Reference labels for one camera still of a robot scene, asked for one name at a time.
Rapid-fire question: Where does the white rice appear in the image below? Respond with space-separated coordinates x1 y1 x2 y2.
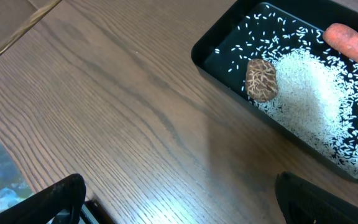
213 11 358 180

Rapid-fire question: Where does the black plastic tray bin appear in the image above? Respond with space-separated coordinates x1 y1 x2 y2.
191 0 358 180

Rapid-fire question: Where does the orange carrot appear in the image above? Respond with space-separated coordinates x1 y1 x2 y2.
323 23 358 63

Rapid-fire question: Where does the brown food scrap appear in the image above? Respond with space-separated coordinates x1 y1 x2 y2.
245 58 278 103

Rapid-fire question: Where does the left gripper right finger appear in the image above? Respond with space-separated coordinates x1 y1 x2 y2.
275 172 358 224

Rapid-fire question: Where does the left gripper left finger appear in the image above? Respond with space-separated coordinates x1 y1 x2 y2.
0 174 86 224

